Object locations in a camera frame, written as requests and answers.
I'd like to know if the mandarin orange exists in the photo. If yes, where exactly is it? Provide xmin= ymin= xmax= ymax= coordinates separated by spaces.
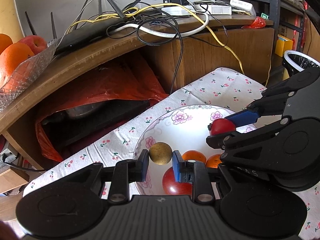
xmin=206 ymin=154 xmax=222 ymax=168
xmin=182 ymin=150 xmax=207 ymax=163

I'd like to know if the dark red tomato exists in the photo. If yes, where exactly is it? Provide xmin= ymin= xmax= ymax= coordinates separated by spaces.
xmin=162 ymin=167 xmax=192 ymax=196

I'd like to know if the cherry print tablecloth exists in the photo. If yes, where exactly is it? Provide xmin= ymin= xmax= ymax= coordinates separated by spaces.
xmin=22 ymin=67 xmax=320 ymax=240

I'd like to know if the white floral ceramic plate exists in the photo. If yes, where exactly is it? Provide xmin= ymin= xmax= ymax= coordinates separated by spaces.
xmin=135 ymin=105 xmax=234 ymax=195

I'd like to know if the trash bin with black bag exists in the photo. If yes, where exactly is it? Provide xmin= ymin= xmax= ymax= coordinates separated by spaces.
xmin=282 ymin=50 xmax=320 ymax=80

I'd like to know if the red plastic bag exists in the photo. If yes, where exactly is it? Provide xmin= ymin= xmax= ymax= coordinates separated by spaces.
xmin=35 ymin=59 xmax=168 ymax=163

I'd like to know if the wooden tv cabinet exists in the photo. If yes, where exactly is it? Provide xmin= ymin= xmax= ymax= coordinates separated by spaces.
xmin=1 ymin=15 xmax=277 ymax=168

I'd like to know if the black metal shelf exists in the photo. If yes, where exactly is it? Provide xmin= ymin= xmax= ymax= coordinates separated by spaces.
xmin=223 ymin=0 xmax=305 ymax=51

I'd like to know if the white power strip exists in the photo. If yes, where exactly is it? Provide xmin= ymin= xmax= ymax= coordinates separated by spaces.
xmin=161 ymin=4 xmax=232 ymax=16

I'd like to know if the glass fruit bowl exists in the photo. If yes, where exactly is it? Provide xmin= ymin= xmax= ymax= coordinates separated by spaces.
xmin=1 ymin=39 xmax=60 ymax=112

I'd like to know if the black router with antennas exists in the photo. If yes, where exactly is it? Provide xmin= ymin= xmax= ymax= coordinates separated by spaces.
xmin=15 ymin=0 xmax=134 ymax=54

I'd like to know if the red apple in bowl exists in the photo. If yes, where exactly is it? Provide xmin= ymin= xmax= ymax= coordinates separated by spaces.
xmin=18 ymin=35 xmax=47 ymax=55

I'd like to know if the front orange in bowl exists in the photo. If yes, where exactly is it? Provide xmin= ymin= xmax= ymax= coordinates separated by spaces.
xmin=1 ymin=42 xmax=35 ymax=87

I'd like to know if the orange in bowl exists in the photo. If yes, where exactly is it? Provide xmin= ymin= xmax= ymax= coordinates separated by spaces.
xmin=0 ymin=34 xmax=13 ymax=54
xmin=1 ymin=42 xmax=35 ymax=87

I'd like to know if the top orange in bowl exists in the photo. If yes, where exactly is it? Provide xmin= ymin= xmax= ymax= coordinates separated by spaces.
xmin=0 ymin=34 xmax=13 ymax=54

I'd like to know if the yellow cable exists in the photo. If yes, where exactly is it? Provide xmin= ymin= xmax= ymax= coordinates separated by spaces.
xmin=64 ymin=3 xmax=272 ymax=87

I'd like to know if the black thin cable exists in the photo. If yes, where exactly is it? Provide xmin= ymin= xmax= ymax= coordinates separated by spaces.
xmin=106 ymin=2 xmax=230 ymax=94

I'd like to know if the white thick cable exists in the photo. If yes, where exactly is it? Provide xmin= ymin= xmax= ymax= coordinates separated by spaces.
xmin=109 ymin=11 xmax=210 ymax=39

